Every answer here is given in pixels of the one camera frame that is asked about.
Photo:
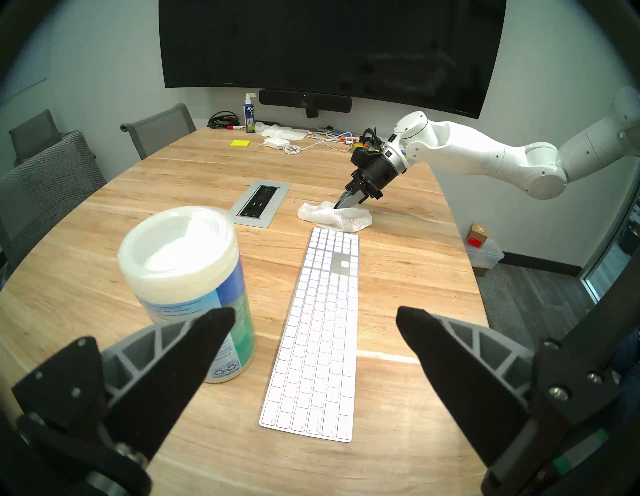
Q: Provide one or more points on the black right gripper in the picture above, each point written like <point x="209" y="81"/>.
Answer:
<point x="377" y="170"/>

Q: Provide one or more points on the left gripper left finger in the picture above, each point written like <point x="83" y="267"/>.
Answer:
<point x="165" y="365"/>

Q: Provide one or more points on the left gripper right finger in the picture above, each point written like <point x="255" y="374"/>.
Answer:
<point x="460" y="375"/>

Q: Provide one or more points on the white disinfecting wipe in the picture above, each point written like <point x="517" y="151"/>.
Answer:
<point x="330" y="217"/>

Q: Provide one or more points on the disinfecting wipes canister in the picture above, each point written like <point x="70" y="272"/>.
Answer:
<point x="200" y="300"/>

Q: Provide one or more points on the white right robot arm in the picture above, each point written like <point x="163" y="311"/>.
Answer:
<point x="475" y="150"/>

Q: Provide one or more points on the red and white marker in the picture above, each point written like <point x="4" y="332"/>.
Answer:
<point x="347" y="139"/>

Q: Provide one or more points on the white power adapter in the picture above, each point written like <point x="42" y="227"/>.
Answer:
<point x="276" y="142"/>

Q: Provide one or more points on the silver table outlet panel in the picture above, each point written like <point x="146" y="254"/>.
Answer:
<point x="262" y="202"/>

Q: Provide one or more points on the black video conference bar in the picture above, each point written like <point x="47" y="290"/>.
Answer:
<point x="305" y="101"/>

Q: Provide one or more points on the clear plastic storage bin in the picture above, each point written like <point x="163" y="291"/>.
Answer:
<point x="487" y="255"/>

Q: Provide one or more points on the small cardboard box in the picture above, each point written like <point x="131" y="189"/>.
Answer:
<point x="477" y="236"/>

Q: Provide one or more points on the yellow sticky note pad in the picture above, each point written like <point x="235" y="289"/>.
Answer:
<point x="240" y="143"/>

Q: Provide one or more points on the whiteboard cleaner spray bottle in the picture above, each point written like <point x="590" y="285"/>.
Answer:
<point x="249" y="116"/>

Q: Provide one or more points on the white slim keyboard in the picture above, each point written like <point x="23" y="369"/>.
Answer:
<point x="320" y="350"/>

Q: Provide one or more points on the narrow grey mesh chair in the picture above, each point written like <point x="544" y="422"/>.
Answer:
<point x="162" y="130"/>

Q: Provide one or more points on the wide grey mesh chair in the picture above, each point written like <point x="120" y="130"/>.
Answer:
<point x="45" y="195"/>

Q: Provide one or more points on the grey office chair with armrests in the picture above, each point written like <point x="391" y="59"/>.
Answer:
<point x="35" y="135"/>

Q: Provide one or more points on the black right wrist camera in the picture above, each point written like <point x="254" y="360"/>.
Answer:
<point x="361" y="155"/>

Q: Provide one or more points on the black wall display screen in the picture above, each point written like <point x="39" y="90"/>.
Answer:
<point x="325" y="50"/>

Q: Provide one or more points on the glass door with frame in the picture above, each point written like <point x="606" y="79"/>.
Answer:
<point x="612" y="260"/>

